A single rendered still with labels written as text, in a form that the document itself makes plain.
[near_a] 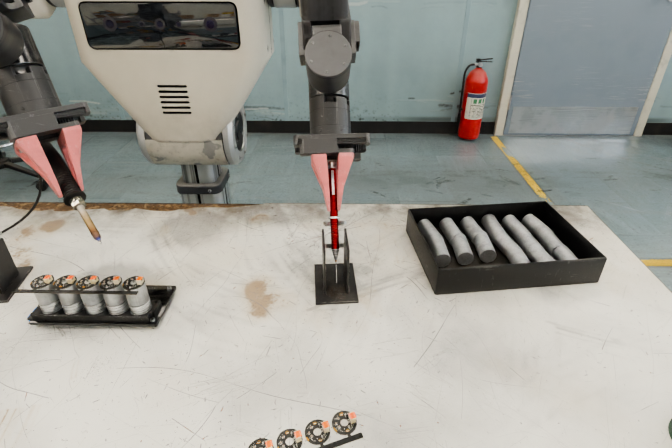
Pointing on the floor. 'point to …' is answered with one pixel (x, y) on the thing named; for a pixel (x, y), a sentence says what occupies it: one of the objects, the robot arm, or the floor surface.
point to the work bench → (324, 338)
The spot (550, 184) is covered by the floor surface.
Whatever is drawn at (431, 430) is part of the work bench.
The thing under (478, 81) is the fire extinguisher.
